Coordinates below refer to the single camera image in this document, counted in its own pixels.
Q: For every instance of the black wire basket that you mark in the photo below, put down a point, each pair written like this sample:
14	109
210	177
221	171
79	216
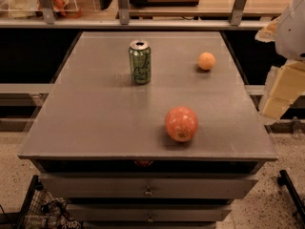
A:
42	210

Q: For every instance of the wooden shelf with metal brackets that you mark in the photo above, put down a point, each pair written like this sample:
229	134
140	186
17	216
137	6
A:
208	15

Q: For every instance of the black metal frame leg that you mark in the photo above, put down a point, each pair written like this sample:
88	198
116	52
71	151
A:
284	180

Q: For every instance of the grey drawer cabinet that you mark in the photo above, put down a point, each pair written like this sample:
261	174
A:
99	141

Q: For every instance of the clear plastic bin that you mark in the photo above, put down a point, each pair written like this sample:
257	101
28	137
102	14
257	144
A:
31	8

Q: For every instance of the green soda can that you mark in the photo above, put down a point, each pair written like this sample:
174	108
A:
140	61

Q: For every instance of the red apple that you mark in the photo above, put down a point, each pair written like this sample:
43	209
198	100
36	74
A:
181	124

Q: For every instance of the small orange fruit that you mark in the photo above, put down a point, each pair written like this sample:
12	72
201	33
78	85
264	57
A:
206	61

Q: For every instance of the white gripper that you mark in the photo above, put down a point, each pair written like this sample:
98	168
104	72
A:
292	32

